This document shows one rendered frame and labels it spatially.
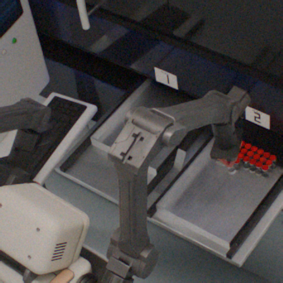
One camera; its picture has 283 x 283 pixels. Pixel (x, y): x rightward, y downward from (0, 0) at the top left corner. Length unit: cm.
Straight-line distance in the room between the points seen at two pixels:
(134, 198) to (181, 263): 168
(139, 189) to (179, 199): 77
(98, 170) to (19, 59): 50
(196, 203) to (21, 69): 80
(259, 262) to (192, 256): 38
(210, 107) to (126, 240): 36
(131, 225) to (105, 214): 178
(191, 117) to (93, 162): 86
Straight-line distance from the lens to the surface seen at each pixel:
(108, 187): 245
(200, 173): 244
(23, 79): 278
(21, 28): 269
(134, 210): 167
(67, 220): 180
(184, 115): 168
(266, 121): 239
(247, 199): 237
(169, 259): 332
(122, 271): 183
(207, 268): 328
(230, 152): 205
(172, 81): 253
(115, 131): 259
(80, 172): 251
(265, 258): 301
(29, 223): 180
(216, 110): 185
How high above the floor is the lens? 279
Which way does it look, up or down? 49 degrees down
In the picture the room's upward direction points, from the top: 10 degrees counter-clockwise
